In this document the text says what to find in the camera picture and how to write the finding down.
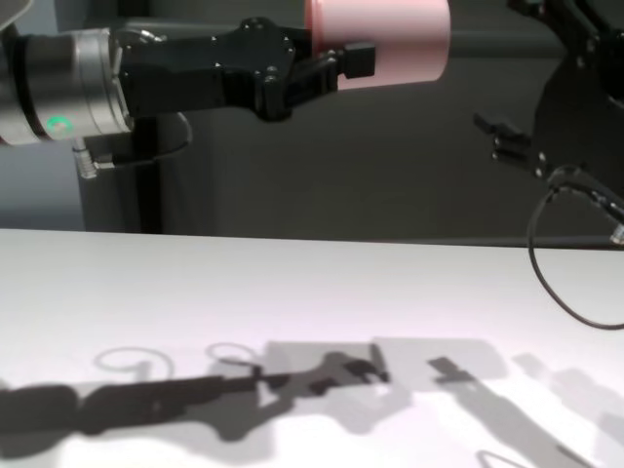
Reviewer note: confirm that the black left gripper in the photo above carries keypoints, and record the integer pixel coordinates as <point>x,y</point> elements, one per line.
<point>209,73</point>

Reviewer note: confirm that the blue-grey panel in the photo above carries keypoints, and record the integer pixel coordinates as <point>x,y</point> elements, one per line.
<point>34,195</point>

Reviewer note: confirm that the thin grey partition rail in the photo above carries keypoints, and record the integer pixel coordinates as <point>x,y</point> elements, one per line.
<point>463,241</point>

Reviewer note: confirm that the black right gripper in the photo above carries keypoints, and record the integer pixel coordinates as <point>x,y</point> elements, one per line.
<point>580,107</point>

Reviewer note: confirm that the grey partition post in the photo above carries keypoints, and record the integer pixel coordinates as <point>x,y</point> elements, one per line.
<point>112,205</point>

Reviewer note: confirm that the pink plastic cup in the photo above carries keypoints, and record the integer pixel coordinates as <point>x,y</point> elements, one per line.
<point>404,44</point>

